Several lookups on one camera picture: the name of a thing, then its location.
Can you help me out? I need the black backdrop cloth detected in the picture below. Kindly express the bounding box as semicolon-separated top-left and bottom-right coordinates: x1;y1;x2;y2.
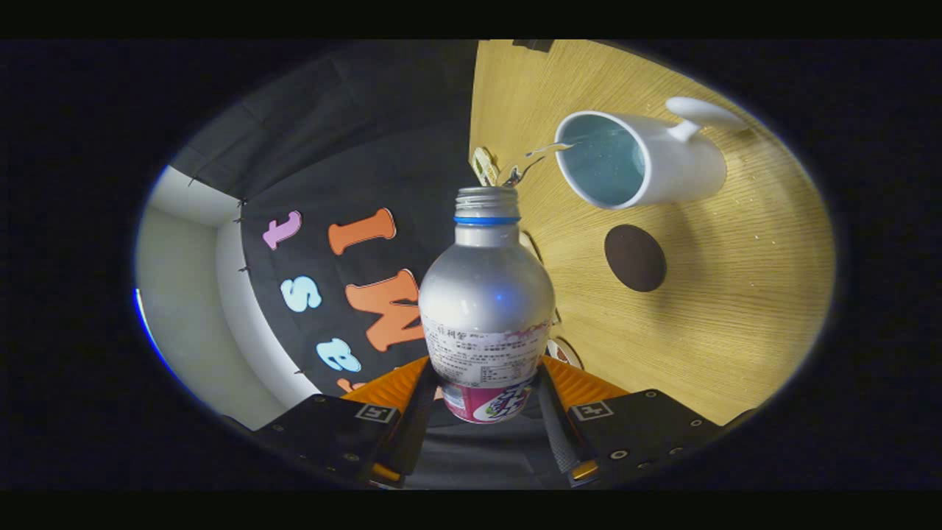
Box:
168;40;578;490

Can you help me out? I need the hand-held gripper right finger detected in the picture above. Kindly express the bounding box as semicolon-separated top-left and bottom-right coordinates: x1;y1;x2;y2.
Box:
536;353;759;487

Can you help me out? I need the wooden table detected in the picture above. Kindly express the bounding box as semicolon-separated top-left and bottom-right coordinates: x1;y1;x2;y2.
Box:
469;40;836;428

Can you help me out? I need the white cup with handle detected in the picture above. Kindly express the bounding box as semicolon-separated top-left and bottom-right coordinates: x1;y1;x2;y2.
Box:
554;96;750;211

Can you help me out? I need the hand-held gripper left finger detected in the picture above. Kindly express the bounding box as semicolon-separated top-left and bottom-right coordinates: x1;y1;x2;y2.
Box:
254;356;440;488

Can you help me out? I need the dark brown round coaster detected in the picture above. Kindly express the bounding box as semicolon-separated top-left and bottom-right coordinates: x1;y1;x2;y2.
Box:
604;225;667;293

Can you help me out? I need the clear juice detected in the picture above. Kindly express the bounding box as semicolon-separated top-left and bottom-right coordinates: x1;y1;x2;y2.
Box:
499;142;575;186

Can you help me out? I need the silver bottle with red label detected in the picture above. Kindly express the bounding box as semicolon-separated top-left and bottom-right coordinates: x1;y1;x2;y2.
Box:
418;186;556;424

